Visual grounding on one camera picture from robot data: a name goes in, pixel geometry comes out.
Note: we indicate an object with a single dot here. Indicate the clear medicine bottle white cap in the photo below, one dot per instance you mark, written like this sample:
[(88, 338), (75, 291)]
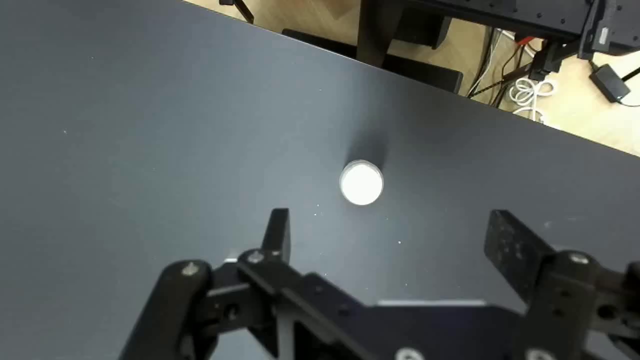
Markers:
[(361, 184)]

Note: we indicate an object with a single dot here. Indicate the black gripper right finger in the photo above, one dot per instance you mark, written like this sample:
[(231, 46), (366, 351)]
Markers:
[(560, 292)]

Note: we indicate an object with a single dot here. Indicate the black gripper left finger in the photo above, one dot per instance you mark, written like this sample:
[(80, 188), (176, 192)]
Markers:
[(181, 301)]

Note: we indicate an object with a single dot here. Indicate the black table leg post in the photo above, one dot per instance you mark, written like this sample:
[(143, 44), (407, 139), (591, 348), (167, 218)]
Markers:
[(375, 30)]

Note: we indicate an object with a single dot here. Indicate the black power adapter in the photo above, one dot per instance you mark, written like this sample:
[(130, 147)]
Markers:
[(609, 83)]

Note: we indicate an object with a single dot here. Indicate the black perforated equipment shelf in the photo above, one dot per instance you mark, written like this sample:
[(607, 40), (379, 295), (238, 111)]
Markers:
[(533, 13)]

